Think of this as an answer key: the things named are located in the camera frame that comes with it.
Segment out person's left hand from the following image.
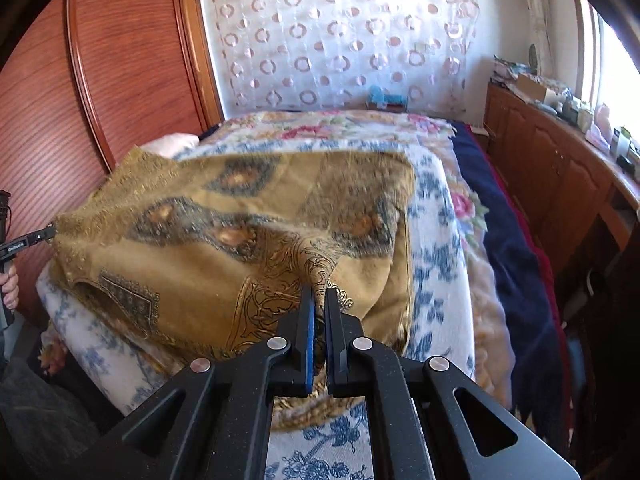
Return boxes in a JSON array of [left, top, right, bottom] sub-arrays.
[[0, 265, 20, 311]]

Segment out wooden side cabinet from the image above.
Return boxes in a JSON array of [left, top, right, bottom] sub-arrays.
[[482, 82, 640, 281]]

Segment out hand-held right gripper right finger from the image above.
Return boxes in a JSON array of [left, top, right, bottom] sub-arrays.
[[324, 287, 581, 480]]

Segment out navy blue blanket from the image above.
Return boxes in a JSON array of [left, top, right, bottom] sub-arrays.
[[452, 120, 571, 456]]

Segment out blue toy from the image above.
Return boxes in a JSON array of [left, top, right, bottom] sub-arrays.
[[367, 87, 408, 111]]

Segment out person's dark trousers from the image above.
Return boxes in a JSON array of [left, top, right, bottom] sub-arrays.
[[0, 355, 118, 476]]

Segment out pile of printed cloths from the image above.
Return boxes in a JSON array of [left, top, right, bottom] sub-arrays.
[[490, 55, 531, 86]]

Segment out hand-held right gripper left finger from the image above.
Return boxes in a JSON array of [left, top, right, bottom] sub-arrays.
[[65, 287, 317, 480]]

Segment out wooden louvered wardrobe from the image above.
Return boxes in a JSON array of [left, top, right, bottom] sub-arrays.
[[0, 0, 223, 311]]

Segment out window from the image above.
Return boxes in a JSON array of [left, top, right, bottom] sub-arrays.
[[572, 0, 640, 131]]

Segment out pale pink pillow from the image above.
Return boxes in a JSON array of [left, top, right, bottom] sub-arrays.
[[142, 132, 200, 162]]

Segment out pink figurine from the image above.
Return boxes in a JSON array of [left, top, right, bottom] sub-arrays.
[[585, 105, 613, 153]]

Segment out golden patterned garment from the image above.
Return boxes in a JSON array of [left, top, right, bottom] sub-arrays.
[[50, 147, 418, 431]]

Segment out cardboard box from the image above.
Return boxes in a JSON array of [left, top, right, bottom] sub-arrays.
[[515, 74, 558, 106]]

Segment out lace curtain with circles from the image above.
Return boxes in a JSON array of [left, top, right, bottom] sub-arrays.
[[200, 0, 481, 113]]

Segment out white window curtain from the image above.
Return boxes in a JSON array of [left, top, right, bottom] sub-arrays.
[[510, 0, 557, 86]]

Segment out blue floral bed sheet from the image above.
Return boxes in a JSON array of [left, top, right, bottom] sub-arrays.
[[37, 135, 476, 480]]

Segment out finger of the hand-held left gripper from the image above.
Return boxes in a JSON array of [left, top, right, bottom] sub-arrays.
[[27, 227, 57, 249]]

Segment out white bottle with green cap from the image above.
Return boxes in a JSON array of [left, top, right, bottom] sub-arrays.
[[612, 127, 632, 158]]

